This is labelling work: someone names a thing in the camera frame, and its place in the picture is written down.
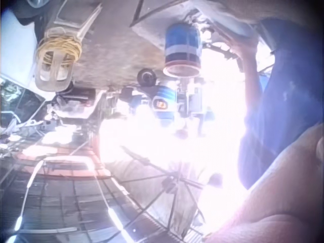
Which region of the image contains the person's left hand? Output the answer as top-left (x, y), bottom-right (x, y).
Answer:
top-left (222, 31), bottom-right (258, 69)

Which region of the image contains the white panel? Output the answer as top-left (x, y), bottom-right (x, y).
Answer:
top-left (211, 19), bottom-right (258, 38)

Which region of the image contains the large blue plastic drum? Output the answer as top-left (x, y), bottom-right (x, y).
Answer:
top-left (163, 22), bottom-right (203, 77)

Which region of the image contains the grey concrete slab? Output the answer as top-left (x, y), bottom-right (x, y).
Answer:
top-left (130, 9), bottom-right (178, 49)

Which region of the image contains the blue white-striped drum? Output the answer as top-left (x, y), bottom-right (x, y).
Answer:
top-left (151, 85), bottom-right (178, 120)

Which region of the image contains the black wheel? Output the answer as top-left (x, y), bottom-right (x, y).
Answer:
top-left (137, 68), bottom-right (157, 87)

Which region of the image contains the cluttered grey cart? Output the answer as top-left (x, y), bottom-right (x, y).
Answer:
top-left (50, 86), bottom-right (103, 120)

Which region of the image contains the beige plastic chair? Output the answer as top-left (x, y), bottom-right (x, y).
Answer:
top-left (34, 4), bottom-right (103, 92)

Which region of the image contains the corrugated sheet roof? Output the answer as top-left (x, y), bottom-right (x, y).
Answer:
top-left (0, 151), bottom-right (132, 243)

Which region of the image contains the metal frame canopy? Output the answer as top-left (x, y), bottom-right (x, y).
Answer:
top-left (101, 145), bottom-right (212, 243)

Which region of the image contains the yellow rope coil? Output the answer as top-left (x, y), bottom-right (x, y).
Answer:
top-left (37, 35), bottom-right (83, 67)

